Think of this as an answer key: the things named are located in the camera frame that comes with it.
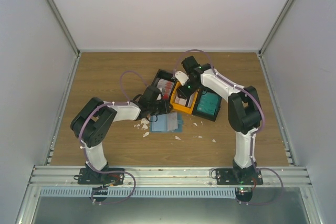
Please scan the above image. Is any blue card holder wallet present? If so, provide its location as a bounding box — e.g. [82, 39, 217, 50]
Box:
[150, 112, 183, 133]

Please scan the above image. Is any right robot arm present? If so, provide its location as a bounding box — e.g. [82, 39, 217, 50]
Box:
[173, 56, 265, 185]

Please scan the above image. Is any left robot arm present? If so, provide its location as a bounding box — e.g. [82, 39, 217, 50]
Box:
[70, 86, 173, 184]

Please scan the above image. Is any white red cards pile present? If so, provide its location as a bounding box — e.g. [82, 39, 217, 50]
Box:
[174, 94, 194, 108]

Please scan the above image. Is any red white cards stack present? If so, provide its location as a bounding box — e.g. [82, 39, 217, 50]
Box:
[156, 79, 174, 100]

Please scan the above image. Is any teal cards stack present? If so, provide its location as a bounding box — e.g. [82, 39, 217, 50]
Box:
[197, 92, 220, 115]

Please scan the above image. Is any right black bin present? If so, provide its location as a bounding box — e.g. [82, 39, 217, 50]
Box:
[192, 88, 222, 122]

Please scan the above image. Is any black bin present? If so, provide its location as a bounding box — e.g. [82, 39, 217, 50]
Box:
[192, 88, 222, 122]
[151, 69, 176, 101]

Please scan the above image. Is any yellow bin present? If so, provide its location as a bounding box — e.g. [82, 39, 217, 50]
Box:
[170, 81, 198, 115]

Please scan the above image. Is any left black bin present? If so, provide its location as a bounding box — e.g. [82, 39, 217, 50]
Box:
[151, 69, 176, 101]

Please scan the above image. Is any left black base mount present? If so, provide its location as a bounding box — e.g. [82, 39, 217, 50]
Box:
[74, 166, 125, 186]

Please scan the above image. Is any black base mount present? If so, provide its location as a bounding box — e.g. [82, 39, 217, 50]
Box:
[210, 168, 264, 186]
[74, 166, 125, 186]

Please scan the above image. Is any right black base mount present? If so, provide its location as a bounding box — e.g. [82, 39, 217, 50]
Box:
[210, 168, 264, 186]

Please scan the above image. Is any aluminium front rail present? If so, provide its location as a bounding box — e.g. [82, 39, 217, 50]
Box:
[28, 166, 312, 188]

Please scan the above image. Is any grey slotted cable duct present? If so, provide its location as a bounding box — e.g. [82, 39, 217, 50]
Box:
[40, 187, 236, 199]

